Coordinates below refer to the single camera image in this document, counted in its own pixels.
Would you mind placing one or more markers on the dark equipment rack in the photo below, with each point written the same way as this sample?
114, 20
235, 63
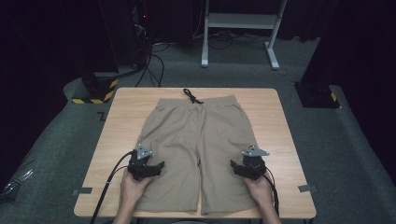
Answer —
140, 18

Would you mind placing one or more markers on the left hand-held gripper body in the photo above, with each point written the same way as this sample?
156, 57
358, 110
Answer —
140, 165

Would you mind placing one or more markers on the black yellow striped stand base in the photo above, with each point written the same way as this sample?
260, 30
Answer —
99, 90

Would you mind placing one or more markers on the black curtain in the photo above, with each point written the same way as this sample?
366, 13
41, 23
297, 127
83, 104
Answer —
358, 46
46, 37

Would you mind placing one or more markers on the grey tape strip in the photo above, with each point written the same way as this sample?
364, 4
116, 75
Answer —
306, 188
83, 190

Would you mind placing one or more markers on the black stand base yellow mark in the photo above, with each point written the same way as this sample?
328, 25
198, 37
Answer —
314, 96

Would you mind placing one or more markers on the white metal stand frame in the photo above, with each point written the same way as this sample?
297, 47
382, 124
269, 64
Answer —
239, 21

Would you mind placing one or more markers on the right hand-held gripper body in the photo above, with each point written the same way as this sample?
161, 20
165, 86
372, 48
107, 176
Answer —
255, 165

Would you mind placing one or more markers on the person's right hand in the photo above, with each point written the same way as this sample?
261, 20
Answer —
260, 191

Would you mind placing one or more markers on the folded metal tripod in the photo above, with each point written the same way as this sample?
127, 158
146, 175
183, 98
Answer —
17, 182

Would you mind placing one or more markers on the person's left hand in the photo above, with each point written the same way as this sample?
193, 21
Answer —
132, 189

